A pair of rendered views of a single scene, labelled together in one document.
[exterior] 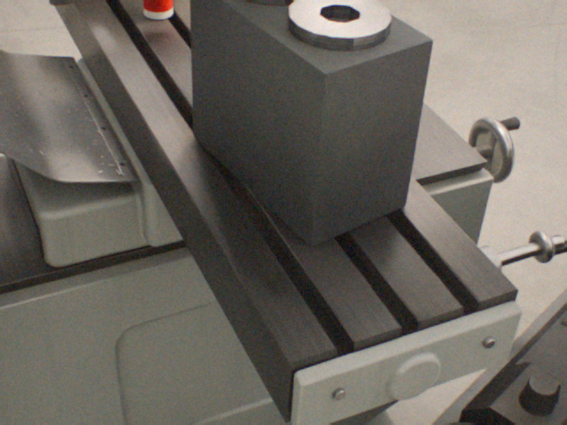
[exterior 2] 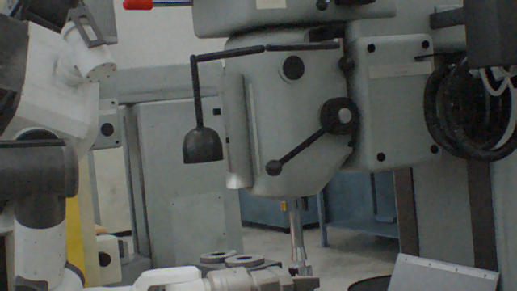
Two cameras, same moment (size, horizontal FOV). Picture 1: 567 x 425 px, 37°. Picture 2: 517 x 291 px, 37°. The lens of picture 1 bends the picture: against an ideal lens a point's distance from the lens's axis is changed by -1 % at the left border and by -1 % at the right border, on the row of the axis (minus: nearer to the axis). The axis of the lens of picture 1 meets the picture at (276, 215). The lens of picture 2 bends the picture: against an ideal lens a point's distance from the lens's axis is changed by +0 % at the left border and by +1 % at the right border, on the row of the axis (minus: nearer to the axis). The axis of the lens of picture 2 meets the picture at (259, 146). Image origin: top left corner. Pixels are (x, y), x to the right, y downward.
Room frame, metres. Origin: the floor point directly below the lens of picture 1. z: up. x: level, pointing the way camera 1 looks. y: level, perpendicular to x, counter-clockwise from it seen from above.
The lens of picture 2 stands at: (2.50, 0.01, 1.49)
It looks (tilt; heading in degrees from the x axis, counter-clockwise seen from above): 3 degrees down; 178
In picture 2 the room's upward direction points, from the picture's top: 6 degrees counter-clockwise
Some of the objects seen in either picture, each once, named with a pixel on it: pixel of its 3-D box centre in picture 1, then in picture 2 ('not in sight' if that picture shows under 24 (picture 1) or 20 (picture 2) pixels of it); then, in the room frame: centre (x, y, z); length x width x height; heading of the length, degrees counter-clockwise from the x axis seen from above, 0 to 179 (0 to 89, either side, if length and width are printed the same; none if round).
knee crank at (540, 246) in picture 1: (522, 252); not in sight; (1.10, -0.42, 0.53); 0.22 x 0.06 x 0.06; 116
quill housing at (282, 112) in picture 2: not in sight; (286, 112); (1.00, 0.12, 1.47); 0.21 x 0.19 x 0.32; 26
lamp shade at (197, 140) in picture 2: not in sight; (202, 144); (1.13, -0.04, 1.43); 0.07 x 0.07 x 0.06
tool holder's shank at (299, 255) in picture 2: not in sight; (296, 236); (1.00, 0.12, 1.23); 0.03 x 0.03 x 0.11
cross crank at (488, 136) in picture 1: (473, 154); not in sight; (1.22, -0.33, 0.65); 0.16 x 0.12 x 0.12; 116
